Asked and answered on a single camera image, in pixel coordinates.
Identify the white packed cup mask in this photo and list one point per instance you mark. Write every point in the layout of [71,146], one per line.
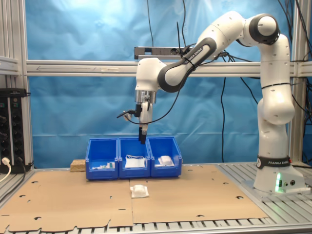
[165,161]
[139,191]

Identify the blue bin with surgical masks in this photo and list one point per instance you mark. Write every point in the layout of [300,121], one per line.
[134,172]

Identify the blue bin with cup masks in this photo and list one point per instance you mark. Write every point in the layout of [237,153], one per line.
[165,171]

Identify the blue bin with syringe packets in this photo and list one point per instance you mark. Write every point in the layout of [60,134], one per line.
[102,174]

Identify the silver power strip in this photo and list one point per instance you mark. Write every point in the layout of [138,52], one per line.
[158,52]

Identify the chipboard wood panel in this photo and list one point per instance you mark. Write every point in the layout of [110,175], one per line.
[77,166]

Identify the brown cardboard sheet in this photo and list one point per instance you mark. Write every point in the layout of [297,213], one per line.
[195,195]
[65,200]

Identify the long aluminium cross beam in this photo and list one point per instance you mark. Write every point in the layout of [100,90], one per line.
[73,68]

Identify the black socket tower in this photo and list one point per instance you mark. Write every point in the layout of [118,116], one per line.
[13,126]

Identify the short aluminium side rail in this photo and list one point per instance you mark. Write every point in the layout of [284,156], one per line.
[8,65]

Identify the aluminium frame post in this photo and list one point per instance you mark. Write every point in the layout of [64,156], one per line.
[298,102]
[14,29]

